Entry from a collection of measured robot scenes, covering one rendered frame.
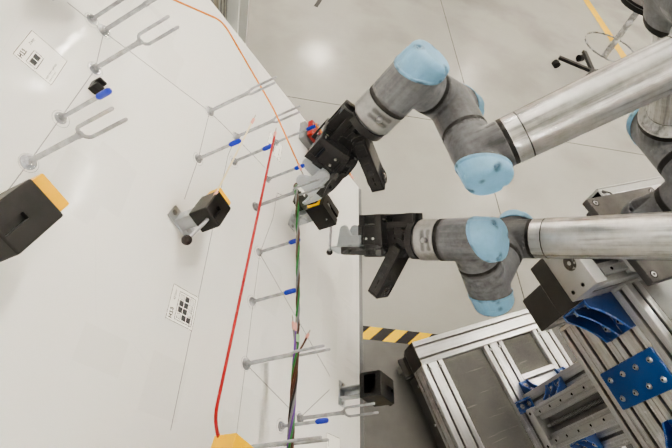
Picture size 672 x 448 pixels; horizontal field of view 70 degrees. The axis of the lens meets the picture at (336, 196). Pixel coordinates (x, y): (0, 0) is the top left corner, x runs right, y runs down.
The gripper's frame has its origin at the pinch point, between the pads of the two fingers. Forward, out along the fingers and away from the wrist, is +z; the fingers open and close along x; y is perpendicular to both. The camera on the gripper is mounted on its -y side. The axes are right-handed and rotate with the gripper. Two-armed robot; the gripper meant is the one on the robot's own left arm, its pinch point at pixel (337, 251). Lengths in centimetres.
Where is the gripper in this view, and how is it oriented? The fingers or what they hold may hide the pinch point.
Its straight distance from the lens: 101.5
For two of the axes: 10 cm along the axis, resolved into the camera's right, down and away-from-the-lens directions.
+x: -6.4, -0.5, -7.7
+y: -0.3, -10.0, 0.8
